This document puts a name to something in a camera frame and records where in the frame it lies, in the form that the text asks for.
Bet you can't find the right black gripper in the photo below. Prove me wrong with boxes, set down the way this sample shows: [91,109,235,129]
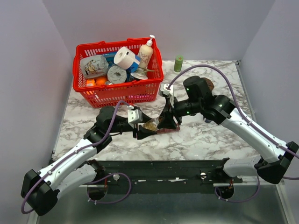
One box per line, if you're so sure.
[157,96,202,131]

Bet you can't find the clear pill bottle yellow pills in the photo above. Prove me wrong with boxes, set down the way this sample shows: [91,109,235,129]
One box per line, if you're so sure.
[142,116,163,131]

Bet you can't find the red weekly pill organizer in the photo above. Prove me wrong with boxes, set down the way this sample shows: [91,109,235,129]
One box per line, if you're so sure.
[157,125,180,134]

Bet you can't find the green lid of bottle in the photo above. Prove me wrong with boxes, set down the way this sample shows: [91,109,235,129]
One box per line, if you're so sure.
[173,55,184,72]

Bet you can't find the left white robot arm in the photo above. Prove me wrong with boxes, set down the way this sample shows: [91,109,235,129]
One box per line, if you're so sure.
[21,105,151,216]

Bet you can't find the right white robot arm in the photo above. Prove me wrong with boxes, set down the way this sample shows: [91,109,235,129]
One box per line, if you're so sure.
[158,76,299,184]

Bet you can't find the white small pill bottle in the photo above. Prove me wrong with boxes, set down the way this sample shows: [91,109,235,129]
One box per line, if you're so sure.
[204,118,212,123]

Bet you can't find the silver tin can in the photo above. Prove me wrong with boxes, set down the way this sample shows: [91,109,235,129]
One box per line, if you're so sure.
[129,68,154,81]

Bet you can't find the beige jar brown lid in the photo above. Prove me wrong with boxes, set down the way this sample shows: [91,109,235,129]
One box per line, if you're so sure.
[205,78,214,91]

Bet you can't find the red plastic shopping basket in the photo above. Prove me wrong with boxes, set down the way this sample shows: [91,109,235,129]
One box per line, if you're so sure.
[72,37,164,108]

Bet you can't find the grey toilet paper roll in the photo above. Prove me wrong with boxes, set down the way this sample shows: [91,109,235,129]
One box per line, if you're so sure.
[107,65,127,84]

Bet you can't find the blue package in basket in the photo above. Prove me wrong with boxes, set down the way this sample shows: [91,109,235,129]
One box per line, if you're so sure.
[105,51,140,84]

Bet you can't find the orange fruit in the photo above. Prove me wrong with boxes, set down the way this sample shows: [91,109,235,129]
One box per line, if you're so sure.
[95,76,108,86]

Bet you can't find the cream pump lotion bottle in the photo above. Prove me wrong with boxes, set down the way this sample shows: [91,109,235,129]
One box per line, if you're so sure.
[138,35,155,69]

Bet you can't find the orange small box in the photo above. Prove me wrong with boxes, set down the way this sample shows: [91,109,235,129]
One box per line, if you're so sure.
[86,79,96,87]

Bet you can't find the white toilet paper roll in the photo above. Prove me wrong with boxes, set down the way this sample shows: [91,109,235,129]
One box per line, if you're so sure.
[114,47,140,72]

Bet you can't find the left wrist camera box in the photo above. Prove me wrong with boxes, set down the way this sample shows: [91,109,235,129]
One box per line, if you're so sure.
[127,109,142,125]

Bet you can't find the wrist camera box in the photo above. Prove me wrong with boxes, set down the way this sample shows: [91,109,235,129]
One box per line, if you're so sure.
[127,109,142,125]
[158,83,174,97]

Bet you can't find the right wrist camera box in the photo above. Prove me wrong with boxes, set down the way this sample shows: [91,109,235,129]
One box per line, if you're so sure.
[158,83,174,97]

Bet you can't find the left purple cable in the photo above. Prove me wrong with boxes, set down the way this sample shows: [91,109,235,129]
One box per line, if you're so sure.
[21,100,136,214]

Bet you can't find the purple cable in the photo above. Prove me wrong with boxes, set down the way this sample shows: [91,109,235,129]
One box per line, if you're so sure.
[21,100,136,214]
[167,64,299,203]

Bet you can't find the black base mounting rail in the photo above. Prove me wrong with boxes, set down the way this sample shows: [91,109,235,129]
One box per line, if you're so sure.
[86,159,242,195]

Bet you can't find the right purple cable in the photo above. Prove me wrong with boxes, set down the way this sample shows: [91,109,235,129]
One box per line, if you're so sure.
[167,64,299,203]

